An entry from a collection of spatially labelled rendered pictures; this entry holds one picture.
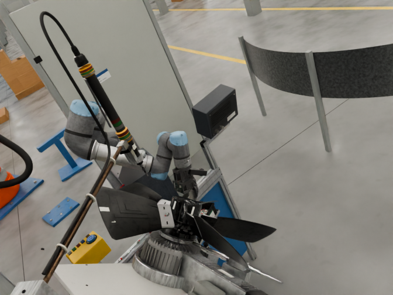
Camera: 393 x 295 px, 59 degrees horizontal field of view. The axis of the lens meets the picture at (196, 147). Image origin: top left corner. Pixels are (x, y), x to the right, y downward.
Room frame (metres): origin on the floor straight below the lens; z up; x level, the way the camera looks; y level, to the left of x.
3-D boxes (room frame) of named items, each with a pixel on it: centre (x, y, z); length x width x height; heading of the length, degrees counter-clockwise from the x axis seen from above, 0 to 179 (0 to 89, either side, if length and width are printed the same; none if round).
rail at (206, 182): (1.45, 0.32, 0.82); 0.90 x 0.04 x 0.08; 122
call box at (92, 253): (1.24, 0.65, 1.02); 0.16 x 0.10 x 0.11; 122
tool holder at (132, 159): (1.09, 0.21, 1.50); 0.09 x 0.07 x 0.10; 157
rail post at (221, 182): (1.68, -0.05, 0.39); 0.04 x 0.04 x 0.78; 32
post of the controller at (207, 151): (1.68, -0.05, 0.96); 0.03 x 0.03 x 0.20; 32
